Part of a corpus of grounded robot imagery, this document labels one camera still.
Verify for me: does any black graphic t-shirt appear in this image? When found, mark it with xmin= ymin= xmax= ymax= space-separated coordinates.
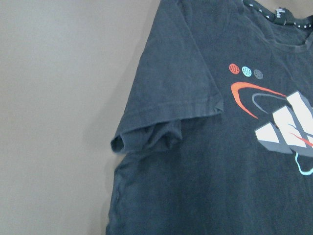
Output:
xmin=106 ymin=0 xmax=313 ymax=235

